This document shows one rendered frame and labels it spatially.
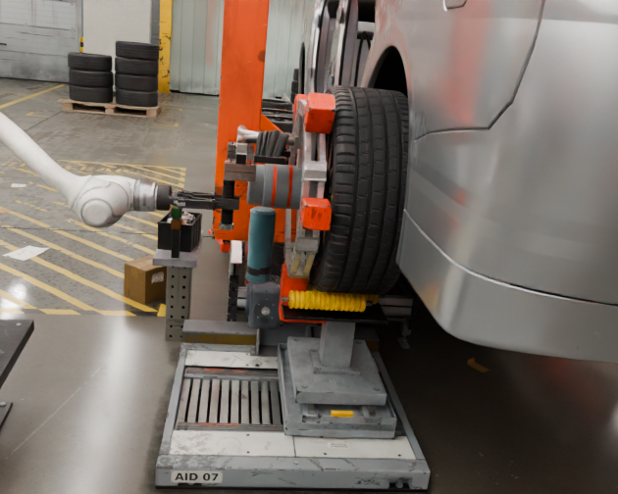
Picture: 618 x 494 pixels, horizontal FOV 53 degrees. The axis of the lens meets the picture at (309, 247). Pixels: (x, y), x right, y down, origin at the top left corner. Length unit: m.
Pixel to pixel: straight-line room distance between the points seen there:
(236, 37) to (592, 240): 1.60
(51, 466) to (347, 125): 1.35
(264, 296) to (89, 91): 8.32
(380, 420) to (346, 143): 0.91
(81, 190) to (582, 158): 1.17
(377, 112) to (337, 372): 0.90
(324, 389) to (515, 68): 1.28
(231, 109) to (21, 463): 1.38
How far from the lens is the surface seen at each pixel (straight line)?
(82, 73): 10.44
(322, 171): 1.74
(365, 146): 1.75
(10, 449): 2.26
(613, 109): 1.10
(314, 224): 1.68
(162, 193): 1.83
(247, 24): 2.40
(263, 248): 2.15
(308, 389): 2.09
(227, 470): 1.98
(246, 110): 2.41
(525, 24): 1.16
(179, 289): 2.74
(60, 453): 2.21
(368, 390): 2.13
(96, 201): 1.65
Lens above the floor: 1.28
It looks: 18 degrees down
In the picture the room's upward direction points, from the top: 6 degrees clockwise
